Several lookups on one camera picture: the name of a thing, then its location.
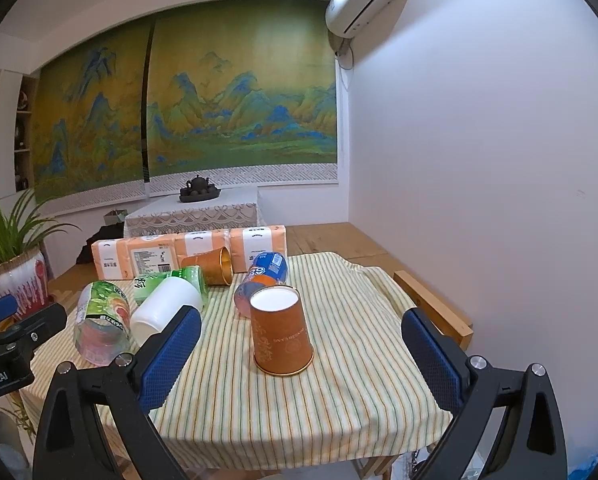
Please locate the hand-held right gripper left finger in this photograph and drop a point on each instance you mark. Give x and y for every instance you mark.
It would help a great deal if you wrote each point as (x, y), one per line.
(171, 355)

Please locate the dark tea tray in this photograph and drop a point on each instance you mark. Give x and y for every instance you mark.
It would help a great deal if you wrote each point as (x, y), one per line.
(201, 196)

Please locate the green leafy plant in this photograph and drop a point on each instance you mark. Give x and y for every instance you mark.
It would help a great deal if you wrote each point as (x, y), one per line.
(9, 230)

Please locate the blue drink can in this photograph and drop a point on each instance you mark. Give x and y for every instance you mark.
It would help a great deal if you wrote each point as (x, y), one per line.
(266, 267)

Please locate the wall shelf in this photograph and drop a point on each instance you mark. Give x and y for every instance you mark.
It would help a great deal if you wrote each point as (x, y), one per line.
(25, 130)

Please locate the black bag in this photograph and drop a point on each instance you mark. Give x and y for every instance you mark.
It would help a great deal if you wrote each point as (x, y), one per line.
(99, 242)

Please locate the dark teapot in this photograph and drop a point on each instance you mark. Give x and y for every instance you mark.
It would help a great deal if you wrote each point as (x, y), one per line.
(198, 184)

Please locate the narrow landscape painting blind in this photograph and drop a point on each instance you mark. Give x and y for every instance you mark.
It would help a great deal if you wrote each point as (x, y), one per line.
(89, 120)

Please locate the wide landscape painting blind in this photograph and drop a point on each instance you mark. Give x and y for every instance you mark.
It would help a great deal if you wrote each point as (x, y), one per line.
(239, 100)

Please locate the small orange tissue pack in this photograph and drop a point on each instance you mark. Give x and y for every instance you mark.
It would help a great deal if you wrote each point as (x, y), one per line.
(199, 242)
(259, 240)

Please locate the orange paper cup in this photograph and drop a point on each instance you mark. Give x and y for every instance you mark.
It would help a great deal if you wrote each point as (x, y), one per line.
(281, 335)
(204, 262)

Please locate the large orange tissue pack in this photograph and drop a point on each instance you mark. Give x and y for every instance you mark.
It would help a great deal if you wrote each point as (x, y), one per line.
(134, 257)

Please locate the wooden table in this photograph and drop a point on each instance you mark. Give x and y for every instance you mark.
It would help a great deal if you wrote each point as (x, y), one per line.
(324, 237)

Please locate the white and red plant pot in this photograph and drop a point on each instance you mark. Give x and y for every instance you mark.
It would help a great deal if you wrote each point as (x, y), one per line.
(21, 280)

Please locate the striped tablecloth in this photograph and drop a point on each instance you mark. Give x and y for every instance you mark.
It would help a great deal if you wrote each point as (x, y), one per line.
(329, 385)

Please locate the green labelled bottle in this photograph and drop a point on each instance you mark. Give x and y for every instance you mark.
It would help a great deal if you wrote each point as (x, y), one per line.
(179, 276)

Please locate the lace-covered low table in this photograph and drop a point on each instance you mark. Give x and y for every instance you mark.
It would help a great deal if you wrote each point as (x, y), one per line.
(189, 215)

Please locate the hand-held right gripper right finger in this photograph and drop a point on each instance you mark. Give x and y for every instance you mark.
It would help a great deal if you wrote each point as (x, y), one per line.
(431, 360)

